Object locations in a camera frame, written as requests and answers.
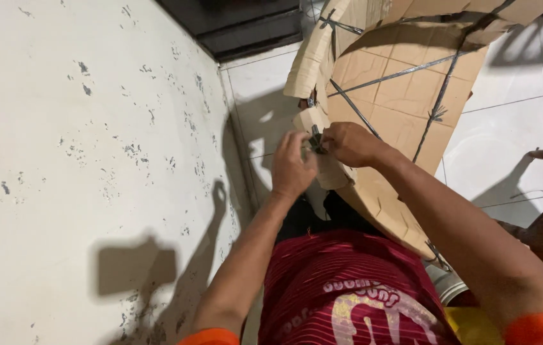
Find red striped printed shirt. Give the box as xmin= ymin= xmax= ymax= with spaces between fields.
xmin=258 ymin=229 xmax=461 ymax=345

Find dark metal wire frame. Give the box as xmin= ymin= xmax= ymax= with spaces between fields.
xmin=317 ymin=0 xmax=516 ymax=165

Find yellow plastic container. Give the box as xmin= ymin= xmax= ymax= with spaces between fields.
xmin=444 ymin=307 xmax=508 ymax=345

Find person's left hand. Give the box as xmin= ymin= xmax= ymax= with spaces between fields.
xmin=271 ymin=129 xmax=320 ymax=199

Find black trousers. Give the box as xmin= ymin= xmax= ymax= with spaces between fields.
xmin=275 ymin=191 xmax=383 ymax=241

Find person's right hand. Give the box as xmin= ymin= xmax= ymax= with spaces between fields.
xmin=320 ymin=122 xmax=389 ymax=169

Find brown cardboard sheet structure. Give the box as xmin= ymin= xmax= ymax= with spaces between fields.
xmin=283 ymin=0 xmax=543 ymax=262

